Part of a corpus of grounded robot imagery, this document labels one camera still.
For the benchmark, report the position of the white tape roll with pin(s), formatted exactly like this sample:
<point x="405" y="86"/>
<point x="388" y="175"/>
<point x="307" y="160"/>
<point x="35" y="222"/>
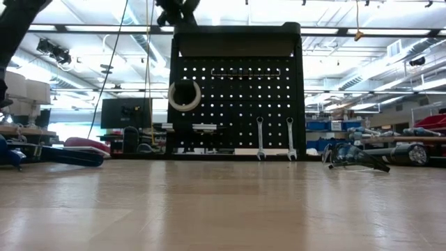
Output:
<point x="170" y="96"/>

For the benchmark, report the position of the silver combination wrench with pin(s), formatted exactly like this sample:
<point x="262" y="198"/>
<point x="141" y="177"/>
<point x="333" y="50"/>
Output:
<point x="290" y="139"/>
<point x="260" y="139"/>

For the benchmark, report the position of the black safety glasses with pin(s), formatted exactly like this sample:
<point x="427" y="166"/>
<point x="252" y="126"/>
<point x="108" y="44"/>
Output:
<point x="352" y="155"/>

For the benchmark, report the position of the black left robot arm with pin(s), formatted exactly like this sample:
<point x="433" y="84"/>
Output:
<point x="17" y="24"/>

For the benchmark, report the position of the black pegboard tool cart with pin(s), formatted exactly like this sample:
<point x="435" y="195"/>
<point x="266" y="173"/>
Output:
<point x="237" y="42"/>

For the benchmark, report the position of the black pegboard hook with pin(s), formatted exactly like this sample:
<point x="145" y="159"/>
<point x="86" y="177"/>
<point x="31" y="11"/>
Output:
<point x="184" y="90"/>

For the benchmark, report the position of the black computer monitor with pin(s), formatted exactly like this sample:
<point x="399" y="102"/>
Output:
<point x="115" y="115"/>

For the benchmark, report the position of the black office chair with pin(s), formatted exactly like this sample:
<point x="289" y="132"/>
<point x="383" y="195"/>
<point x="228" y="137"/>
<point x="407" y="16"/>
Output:
<point x="130" y="139"/>

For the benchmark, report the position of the red hand tool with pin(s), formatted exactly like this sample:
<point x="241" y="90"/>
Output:
<point x="83" y="142"/>

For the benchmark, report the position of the blue storage bin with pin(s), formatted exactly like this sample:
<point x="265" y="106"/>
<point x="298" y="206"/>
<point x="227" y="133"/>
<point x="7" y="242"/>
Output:
<point x="315" y="126"/>
<point x="313" y="144"/>
<point x="352" y="125"/>

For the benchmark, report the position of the blue caulking gun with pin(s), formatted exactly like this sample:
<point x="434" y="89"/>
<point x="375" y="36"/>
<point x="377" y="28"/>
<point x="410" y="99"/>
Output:
<point x="69" y="157"/>

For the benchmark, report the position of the yellow hanging tag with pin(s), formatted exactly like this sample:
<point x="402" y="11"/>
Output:
<point x="358" y="36"/>

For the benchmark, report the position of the black ceiling device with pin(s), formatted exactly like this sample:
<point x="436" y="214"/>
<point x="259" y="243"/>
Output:
<point x="417" y="61"/>

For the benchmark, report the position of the grey teal power tool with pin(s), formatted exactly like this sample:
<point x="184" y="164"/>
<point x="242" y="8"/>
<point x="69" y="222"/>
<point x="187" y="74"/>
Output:
<point x="418" y="132"/>

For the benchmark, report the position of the black flashlight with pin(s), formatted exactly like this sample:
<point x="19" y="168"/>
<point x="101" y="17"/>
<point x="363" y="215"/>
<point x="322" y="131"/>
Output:
<point x="407" y="155"/>

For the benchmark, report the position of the wooden workbench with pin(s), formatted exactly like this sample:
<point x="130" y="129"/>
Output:
<point x="418" y="140"/>

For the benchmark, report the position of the red storage bin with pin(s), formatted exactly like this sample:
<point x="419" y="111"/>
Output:
<point x="433" y="122"/>

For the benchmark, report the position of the black pegboard bracket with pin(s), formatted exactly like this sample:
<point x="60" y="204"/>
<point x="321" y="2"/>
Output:
<point x="183" y="128"/>

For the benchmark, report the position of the black hanging camera rig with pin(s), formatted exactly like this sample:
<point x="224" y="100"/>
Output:
<point x="55" y="52"/>

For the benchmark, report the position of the black aluminium table frame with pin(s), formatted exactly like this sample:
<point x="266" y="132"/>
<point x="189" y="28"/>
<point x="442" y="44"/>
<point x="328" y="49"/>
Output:
<point x="157" y="157"/>

